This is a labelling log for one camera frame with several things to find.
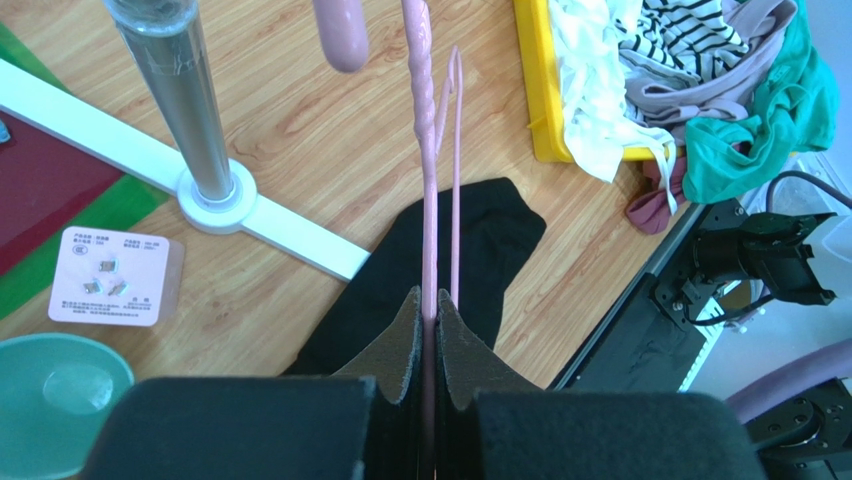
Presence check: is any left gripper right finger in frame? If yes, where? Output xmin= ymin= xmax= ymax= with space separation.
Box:
xmin=434 ymin=291 xmax=765 ymax=479

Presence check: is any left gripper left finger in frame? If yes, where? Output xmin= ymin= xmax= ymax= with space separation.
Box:
xmin=81 ymin=288 xmax=422 ymax=479

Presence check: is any black tank top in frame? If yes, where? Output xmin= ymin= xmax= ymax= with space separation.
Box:
xmin=285 ymin=178 xmax=546 ymax=375

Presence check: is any dark red garment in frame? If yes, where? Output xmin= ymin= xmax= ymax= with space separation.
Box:
xmin=625 ymin=156 xmax=687 ymax=235

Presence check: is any yellow plastic tray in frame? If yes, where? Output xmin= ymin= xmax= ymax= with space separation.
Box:
xmin=512 ymin=0 xmax=680 ymax=165

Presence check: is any pink power adapter box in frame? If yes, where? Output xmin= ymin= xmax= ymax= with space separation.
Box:
xmin=47 ymin=226 xmax=185 ymax=327

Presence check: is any teal bowl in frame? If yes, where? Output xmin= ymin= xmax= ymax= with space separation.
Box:
xmin=1 ymin=333 xmax=135 ymax=479

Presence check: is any white cloth garment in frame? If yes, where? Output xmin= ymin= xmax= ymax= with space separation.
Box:
xmin=548 ymin=1 xmax=678 ymax=214

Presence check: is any green garment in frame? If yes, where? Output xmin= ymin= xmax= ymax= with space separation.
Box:
xmin=682 ymin=1 xmax=839 ymax=204

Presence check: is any mauve garment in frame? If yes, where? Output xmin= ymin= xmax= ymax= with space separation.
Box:
xmin=626 ymin=1 xmax=798 ymax=127

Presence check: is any green sheet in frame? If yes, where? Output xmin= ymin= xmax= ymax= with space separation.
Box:
xmin=0 ymin=22 xmax=172 ymax=322

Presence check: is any red folder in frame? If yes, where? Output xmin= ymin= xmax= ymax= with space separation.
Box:
xmin=1 ymin=113 xmax=123 ymax=274

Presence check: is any silver white clothes rack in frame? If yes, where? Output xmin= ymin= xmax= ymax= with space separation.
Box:
xmin=1 ymin=1 xmax=369 ymax=280

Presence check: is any black white striped shirt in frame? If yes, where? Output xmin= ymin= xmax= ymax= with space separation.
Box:
xmin=615 ymin=0 xmax=750 ymax=90

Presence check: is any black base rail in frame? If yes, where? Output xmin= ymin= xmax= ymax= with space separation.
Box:
xmin=549 ymin=198 xmax=840 ymax=394

